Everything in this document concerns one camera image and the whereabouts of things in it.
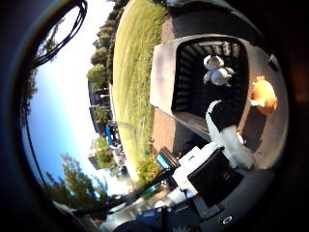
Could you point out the orange plush toy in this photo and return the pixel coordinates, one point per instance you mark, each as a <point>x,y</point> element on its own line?
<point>264,95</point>

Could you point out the white plush toy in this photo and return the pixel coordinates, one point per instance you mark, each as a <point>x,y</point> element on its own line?
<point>217,71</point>

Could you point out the black slatted plastic basket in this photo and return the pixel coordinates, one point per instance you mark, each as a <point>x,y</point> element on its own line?
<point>209,87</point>

